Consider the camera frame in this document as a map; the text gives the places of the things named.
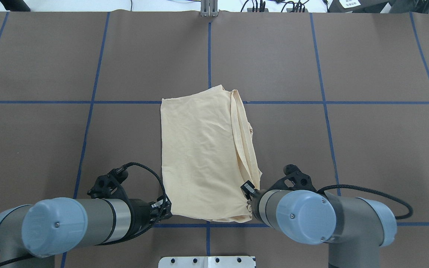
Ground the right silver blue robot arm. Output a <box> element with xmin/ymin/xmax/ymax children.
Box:
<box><xmin>241</xmin><ymin>181</ymin><xmax>413</xmax><ymax>268</ymax></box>

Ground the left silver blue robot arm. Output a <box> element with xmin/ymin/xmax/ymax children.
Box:
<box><xmin>0</xmin><ymin>197</ymin><xmax>172</xmax><ymax>268</ymax></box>

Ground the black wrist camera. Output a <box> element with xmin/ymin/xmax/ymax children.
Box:
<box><xmin>268</xmin><ymin>164</ymin><xmax>317</xmax><ymax>193</ymax></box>
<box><xmin>87</xmin><ymin>167</ymin><xmax>129</xmax><ymax>200</ymax></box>

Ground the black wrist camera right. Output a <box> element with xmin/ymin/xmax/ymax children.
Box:
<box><xmin>268</xmin><ymin>164</ymin><xmax>317</xmax><ymax>193</ymax></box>

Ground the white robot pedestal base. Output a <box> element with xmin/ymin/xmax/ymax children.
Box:
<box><xmin>158</xmin><ymin>256</ymin><xmax>257</xmax><ymax>268</ymax></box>

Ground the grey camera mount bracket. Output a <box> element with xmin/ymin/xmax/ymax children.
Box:
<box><xmin>200</xmin><ymin>0</ymin><xmax>219</xmax><ymax>17</ymax></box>

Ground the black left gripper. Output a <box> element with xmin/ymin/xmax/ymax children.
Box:
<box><xmin>130</xmin><ymin>197</ymin><xmax>172</xmax><ymax>229</ymax></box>

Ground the cream long-sleeve graphic shirt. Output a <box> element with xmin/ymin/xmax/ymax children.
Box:
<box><xmin>160</xmin><ymin>85</ymin><xmax>262</xmax><ymax>223</ymax></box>

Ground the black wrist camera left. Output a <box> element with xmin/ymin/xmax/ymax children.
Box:
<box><xmin>87</xmin><ymin>167</ymin><xmax>129</xmax><ymax>200</ymax></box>

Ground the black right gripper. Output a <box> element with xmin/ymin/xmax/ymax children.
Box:
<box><xmin>240</xmin><ymin>181</ymin><xmax>265</xmax><ymax>220</ymax></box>

